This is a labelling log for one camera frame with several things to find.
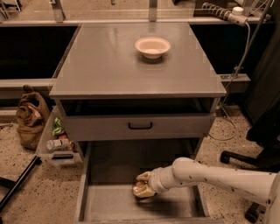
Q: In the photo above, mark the white paper bowl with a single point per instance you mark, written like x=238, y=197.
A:
x=152, y=47

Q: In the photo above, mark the clear plastic storage bin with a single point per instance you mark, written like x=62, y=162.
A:
x=60, y=157

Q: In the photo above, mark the open grey middle drawer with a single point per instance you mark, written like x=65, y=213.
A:
x=110, y=170

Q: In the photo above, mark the black office chair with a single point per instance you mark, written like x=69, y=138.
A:
x=262, y=140

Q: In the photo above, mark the white ribbed hose fixture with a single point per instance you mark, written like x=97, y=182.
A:
x=234, y=16

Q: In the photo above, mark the brown paper bag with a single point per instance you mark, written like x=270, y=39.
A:
x=32, y=113

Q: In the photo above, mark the crushed orange soda can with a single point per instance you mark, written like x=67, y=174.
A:
x=142, y=190

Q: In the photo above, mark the black drawer handle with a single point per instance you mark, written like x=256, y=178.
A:
x=133, y=126

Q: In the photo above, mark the green snack packet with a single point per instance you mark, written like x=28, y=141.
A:
x=57, y=127

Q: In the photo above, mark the grey top drawer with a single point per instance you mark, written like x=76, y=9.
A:
x=115, y=127

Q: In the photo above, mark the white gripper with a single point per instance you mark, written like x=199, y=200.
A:
x=157, y=179

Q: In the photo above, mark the white can in bin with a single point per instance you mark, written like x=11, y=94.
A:
x=58, y=144

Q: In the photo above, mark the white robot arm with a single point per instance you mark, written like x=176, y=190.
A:
x=189, y=172

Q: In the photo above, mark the black metal bar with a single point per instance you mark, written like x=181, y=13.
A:
x=12, y=186

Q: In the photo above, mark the grey drawer cabinet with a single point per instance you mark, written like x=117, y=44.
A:
x=104, y=74

